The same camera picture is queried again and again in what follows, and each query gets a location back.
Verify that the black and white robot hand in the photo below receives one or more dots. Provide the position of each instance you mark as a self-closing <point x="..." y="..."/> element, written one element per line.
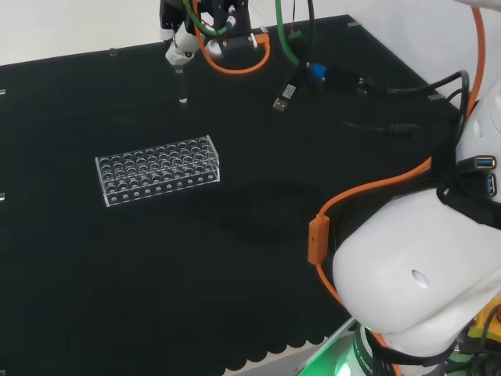
<point x="235" y="27"/>

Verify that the clear glass test tube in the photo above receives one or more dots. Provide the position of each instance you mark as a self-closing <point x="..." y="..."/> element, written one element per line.
<point x="182" y="88"/>

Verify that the clear plastic test tube rack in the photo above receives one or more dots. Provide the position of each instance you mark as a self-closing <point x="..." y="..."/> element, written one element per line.
<point x="156" y="172"/>

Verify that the blue adapter block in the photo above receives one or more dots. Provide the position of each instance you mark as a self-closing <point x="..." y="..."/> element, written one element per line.
<point x="317" y="73"/>

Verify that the black bench cloth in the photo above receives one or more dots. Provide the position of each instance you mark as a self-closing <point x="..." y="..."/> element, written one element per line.
<point x="117" y="274"/>

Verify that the black USB hub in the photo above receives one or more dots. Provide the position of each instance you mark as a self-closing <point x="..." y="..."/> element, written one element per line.
<point x="483" y="172"/>

